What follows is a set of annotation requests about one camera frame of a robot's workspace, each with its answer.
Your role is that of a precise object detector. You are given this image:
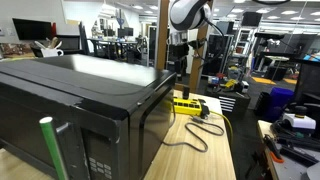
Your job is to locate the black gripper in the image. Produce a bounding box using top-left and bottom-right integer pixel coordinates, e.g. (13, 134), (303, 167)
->
(173, 42), (190, 78)

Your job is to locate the black plug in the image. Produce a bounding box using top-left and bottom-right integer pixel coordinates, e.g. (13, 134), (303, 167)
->
(181, 85), (191, 101)

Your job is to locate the wooden pillar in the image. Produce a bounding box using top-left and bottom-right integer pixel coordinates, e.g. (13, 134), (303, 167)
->
(155, 0), (170, 71)
(188, 24), (214, 94)

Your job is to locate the yellow power strip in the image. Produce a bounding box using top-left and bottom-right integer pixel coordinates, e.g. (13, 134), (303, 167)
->
(172, 96), (211, 119)

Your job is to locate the black equipment rack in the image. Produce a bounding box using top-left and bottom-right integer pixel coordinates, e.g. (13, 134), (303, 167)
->
(203, 33), (234, 77)

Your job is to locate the black cabinet with white stripes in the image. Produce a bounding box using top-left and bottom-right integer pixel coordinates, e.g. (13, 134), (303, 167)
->
(203, 84), (252, 121)

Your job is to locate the black hanging monitor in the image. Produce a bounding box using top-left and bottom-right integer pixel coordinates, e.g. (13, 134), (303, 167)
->
(241, 11), (263, 28)

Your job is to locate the black bin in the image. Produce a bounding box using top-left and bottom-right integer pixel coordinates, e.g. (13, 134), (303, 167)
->
(254, 91), (272, 117)

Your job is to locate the black microwave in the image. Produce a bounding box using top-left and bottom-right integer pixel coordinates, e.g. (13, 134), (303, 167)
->
(0, 53), (177, 180)

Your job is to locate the blue bin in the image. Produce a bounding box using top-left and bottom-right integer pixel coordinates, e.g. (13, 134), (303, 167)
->
(266, 86), (295, 122)

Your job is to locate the white and black device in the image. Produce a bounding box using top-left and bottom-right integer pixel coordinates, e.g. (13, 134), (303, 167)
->
(282, 105), (317, 131)

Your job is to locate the wooden spoon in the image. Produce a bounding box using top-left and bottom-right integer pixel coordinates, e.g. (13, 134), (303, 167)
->
(49, 36), (59, 50)

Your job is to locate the white mug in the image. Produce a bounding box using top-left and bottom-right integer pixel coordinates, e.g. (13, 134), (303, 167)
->
(40, 48), (64, 58)

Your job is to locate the green stick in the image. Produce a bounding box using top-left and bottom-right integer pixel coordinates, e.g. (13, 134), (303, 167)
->
(39, 116), (69, 180)

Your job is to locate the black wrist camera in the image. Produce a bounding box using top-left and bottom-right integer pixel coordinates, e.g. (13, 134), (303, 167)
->
(188, 39), (207, 51)

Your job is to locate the gray cable with plug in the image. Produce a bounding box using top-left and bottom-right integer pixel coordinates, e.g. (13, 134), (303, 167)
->
(162, 99), (225, 154)

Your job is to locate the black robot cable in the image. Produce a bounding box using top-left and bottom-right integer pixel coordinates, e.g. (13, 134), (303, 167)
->
(196, 18), (227, 69)

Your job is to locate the yellow power cable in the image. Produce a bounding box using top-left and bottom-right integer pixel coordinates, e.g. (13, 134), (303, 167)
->
(209, 110), (234, 148)

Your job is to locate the orange handled tool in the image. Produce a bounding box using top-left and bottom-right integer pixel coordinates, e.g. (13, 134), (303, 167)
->
(263, 133), (285, 164)

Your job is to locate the black cable bundle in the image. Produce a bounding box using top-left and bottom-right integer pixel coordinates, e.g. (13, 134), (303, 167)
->
(271, 121), (320, 151)

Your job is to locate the black wall television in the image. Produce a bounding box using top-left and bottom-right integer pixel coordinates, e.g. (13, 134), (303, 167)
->
(12, 18), (53, 42)

